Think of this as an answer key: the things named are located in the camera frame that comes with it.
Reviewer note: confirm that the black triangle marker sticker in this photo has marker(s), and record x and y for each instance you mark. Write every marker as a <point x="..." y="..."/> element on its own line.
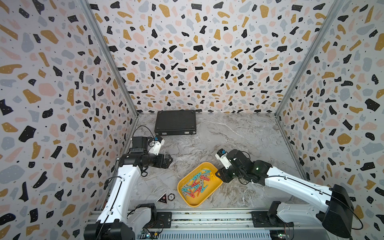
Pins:
<point x="163" y="199"/>

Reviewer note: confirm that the frame aluminium post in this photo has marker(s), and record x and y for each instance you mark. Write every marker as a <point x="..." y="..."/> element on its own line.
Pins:
<point x="85" y="7"/>
<point x="335" y="8"/>

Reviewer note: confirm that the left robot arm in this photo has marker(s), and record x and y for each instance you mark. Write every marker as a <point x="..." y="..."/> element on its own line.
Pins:
<point x="117" y="222"/>

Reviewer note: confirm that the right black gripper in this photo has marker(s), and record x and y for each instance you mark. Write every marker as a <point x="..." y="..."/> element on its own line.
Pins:
<point x="222" y="175"/>

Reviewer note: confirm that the left frame aluminium post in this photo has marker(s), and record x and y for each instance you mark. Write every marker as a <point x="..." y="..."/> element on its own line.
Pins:
<point x="85" y="7"/>

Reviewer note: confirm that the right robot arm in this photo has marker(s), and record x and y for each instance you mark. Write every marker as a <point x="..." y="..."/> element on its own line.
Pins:
<point x="329" y="207"/>

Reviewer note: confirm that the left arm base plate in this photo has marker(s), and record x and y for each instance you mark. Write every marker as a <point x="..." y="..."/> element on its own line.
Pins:
<point x="159" y="220"/>

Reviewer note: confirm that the black hard case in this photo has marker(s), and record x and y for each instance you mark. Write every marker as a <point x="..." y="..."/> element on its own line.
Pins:
<point x="172" y="123"/>

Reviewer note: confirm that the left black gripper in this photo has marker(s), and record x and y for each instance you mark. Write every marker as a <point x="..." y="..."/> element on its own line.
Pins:
<point x="165" y="163"/>

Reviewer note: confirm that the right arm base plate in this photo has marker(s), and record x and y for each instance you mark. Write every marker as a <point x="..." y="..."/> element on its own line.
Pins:
<point x="262" y="219"/>

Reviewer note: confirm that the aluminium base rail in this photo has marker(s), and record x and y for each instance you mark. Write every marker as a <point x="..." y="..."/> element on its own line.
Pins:
<point x="225" y="224"/>

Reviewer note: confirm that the red clothespin in tray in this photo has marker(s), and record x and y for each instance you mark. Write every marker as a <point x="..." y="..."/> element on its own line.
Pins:
<point x="195" y="184"/>

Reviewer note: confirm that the right frame aluminium post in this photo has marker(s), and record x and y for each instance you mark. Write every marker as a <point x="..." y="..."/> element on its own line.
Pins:
<point x="335" y="8"/>

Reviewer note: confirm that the yellow plastic storage tray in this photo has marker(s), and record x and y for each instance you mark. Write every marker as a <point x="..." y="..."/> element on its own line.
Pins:
<point x="209" y="183"/>

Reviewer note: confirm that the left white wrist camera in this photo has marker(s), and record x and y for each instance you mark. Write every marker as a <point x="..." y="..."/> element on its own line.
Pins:
<point x="155" y="145"/>

